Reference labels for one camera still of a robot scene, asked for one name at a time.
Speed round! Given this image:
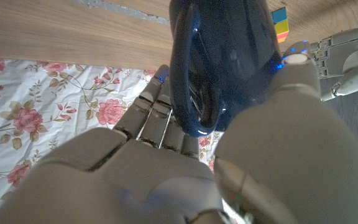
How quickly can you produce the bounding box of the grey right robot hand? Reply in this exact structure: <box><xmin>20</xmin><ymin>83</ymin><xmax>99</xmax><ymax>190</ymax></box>
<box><xmin>0</xmin><ymin>42</ymin><xmax>358</xmax><ymax>224</ymax></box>

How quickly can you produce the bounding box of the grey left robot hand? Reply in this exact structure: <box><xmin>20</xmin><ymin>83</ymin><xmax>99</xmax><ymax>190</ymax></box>
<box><xmin>309</xmin><ymin>27</ymin><xmax>358</xmax><ymax>102</ymax></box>

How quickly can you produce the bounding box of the dark blue ceramic mug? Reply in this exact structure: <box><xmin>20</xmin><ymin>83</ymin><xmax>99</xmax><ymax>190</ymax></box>
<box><xmin>168</xmin><ymin>0</ymin><xmax>284</xmax><ymax>138</ymax></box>

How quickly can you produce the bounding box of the colourful Rubik's cube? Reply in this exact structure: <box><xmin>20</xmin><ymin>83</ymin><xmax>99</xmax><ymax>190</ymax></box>
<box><xmin>271</xmin><ymin>6</ymin><xmax>290</xmax><ymax>44</ymax></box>

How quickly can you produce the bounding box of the floral backdrop cloth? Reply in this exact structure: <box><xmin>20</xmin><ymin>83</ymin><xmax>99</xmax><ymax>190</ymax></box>
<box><xmin>0</xmin><ymin>57</ymin><xmax>229</xmax><ymax>224</ymax></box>

